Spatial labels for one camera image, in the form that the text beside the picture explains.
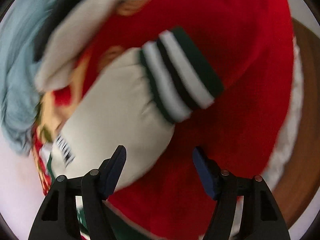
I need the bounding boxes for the green white varsity jacket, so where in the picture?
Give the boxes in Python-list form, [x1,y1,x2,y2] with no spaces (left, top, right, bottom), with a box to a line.
[47,27,224,239]

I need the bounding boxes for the red floral blanket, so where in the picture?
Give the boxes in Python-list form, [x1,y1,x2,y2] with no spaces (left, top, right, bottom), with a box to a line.
[34,0,297,239]

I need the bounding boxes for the light blue garment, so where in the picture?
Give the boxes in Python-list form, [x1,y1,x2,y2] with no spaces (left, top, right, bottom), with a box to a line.
[1,0,57,155]

